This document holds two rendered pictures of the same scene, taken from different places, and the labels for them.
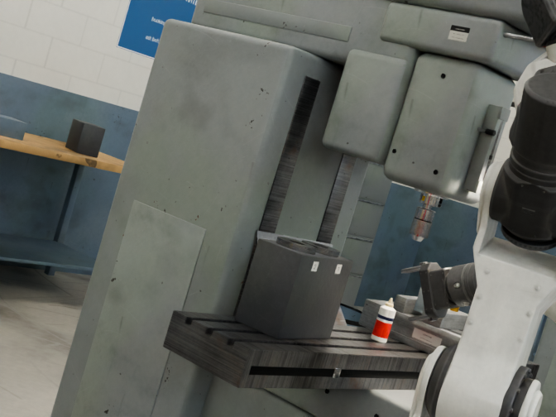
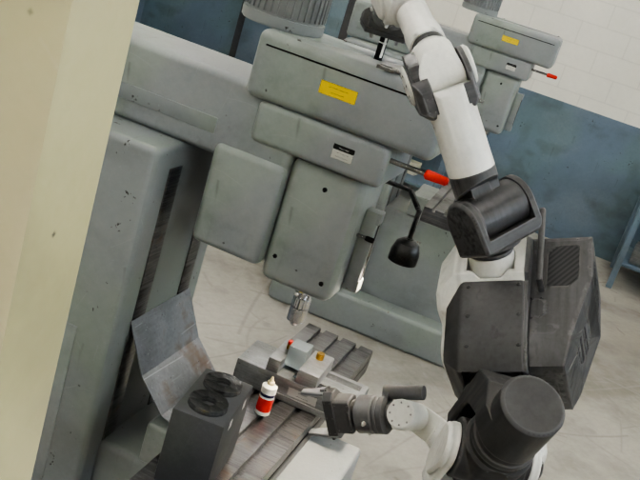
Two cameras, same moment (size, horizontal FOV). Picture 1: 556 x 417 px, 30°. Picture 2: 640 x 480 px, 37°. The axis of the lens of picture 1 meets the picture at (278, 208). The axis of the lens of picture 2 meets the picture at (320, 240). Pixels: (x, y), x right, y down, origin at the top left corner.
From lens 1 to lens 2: 118 cm
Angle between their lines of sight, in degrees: 30
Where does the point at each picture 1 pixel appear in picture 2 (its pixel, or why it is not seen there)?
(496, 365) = not seen: outside the picture
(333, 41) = (196, 130)
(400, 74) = (278, 183)
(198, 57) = not seen: hidden behind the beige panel
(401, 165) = (284, 271)
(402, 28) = (278, 134)
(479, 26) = (365, 150)
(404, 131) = (284, 237)
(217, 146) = not seen: hidden behind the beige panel
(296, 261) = (217, 433)
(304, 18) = (157, 96)
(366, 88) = (240, 190)
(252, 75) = (112, 174)
